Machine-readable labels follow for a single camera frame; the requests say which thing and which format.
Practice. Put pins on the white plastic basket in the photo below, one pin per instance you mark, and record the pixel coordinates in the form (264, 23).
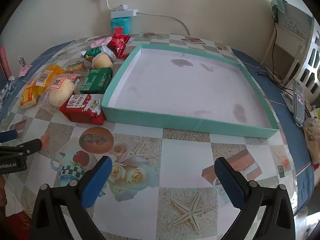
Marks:
(312, 62)

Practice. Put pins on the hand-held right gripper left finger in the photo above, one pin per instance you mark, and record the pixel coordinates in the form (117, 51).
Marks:
(100, 180)

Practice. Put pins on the checkered printed tablecloth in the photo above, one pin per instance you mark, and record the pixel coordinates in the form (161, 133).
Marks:
(185, 155)

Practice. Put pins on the blue patterned cloth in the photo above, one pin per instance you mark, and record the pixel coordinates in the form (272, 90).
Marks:
(6, 90)

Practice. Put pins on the metal keys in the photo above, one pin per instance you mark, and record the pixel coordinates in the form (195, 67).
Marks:
(21, 60)

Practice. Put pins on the green and white snack packet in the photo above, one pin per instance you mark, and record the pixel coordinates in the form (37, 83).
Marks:
(93, 52)

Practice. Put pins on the pink stick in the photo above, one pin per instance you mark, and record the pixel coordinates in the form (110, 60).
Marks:
(4, 60)

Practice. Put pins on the shallow teal cardboard box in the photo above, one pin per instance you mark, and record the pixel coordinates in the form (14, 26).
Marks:
(175, 85)

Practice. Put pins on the smartphone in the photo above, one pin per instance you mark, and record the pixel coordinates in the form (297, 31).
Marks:
(298, 100)

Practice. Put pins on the green cloth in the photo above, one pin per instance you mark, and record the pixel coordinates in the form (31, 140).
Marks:
(278, 3)

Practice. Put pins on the red cow print snack packet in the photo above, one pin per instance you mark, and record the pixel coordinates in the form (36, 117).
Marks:
(80, 107)

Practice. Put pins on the white power strip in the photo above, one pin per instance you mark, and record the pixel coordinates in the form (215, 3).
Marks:
(125, 12)

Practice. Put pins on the white phone stand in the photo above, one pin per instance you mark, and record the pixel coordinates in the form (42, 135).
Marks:
(287, 100)

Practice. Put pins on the pink snack packet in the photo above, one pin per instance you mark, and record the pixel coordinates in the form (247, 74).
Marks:
(100, 42)

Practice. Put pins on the pale round bun clear wrapper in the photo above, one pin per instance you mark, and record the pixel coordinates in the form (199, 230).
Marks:
(101, 61)

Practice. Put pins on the white bun packet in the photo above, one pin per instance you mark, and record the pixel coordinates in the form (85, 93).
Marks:
(61, 90)

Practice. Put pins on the small pink sachet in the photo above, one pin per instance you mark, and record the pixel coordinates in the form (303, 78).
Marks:
(25, 70)

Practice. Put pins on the red printed cloth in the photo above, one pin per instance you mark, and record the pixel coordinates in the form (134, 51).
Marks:
(18, 221)

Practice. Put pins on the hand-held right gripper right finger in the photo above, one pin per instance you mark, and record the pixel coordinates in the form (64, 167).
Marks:
(230, 182)

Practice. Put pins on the teal carton red label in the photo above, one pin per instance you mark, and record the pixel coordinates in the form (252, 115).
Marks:
(125, 23)

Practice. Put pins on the long orange cream bread packet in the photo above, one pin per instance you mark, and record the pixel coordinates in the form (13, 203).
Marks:
(27, 97)

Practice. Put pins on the clear orange barcode packet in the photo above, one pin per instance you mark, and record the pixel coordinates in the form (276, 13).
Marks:
(47, 73)

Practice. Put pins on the dark green snack packet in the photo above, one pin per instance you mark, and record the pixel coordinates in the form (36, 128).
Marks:
(96, 80)

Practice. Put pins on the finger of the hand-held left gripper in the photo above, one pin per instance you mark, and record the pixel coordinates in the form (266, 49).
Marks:
(27, 148)
(8, 136)

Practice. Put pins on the brown printed plastic bag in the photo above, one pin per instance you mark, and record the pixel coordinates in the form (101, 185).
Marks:
(312, 135)

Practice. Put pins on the printed paper sign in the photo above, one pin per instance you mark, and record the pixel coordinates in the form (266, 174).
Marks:
(295, 22)

